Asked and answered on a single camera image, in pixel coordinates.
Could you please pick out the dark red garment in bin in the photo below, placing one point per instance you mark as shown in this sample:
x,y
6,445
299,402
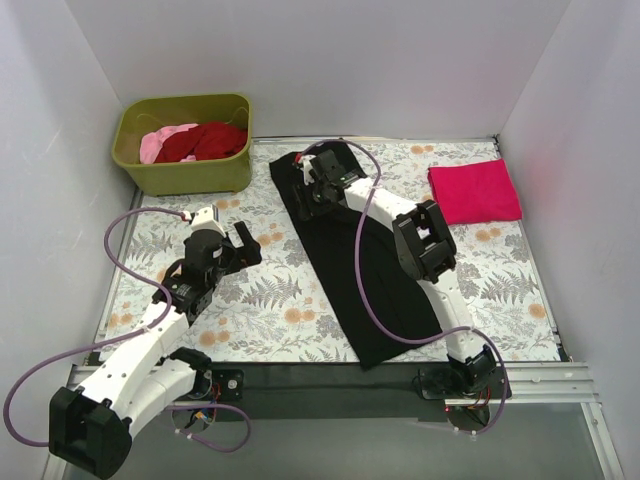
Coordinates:
x,y
208,141

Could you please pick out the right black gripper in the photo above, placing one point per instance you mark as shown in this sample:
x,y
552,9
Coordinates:
x,y
307,198

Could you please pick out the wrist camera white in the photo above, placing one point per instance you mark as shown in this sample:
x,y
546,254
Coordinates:
x,y
304,164
206,218

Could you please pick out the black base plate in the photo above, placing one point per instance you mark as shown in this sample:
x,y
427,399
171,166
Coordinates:
x,y
224,385
440,381

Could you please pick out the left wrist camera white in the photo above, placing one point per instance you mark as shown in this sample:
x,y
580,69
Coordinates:
x,y
206,218

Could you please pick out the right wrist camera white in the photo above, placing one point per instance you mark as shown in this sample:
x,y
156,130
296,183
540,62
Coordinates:
x,y
304,164

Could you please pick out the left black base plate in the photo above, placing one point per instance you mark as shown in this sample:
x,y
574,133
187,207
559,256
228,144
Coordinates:
x,y
224,385

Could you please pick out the pink garment in bin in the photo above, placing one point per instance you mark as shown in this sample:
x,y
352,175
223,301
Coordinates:
x,y
152,142

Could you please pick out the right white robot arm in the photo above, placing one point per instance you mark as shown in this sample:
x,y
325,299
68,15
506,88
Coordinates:
x,y
426,253

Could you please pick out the aluminium frame rail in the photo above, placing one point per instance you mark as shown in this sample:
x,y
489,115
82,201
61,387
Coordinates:
x,y
530,382

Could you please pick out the floral patterned table mat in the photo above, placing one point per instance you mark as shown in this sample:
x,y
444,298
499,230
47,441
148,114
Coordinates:
x,y
278,311

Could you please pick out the olive green plastic bin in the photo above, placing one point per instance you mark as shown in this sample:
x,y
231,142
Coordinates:
x,y
231,174

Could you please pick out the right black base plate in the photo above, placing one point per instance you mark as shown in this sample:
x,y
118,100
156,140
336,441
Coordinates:
x,y
440,381

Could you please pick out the folded magenta t shirt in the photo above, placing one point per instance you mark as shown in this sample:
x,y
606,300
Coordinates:
x,y
475,193

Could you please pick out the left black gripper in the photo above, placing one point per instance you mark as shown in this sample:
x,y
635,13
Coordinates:
x,y
230,251

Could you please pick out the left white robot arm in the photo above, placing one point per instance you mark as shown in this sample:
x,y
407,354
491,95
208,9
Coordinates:
x,y
93,425

